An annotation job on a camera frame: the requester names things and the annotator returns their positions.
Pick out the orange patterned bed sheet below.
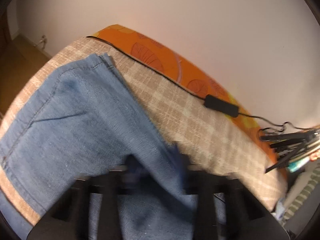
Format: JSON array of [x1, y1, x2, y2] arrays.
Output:
[[91, 24, 288, 181]]

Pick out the beige plaid bed blanket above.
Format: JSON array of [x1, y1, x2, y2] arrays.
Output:
[[0, 36, 288, 227]]

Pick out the green white leaf throw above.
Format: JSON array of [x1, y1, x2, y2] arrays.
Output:
[[272, 164, 319, 226]]

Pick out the black ring light tripod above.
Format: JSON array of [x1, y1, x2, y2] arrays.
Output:
[[259, 129, 319, 173]]

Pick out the black ring light cable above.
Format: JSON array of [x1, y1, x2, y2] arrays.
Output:
[[86, 35, 313, 134]]

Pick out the light blue denim pants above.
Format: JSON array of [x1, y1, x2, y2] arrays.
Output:
[[1, 54, 197, 239]]

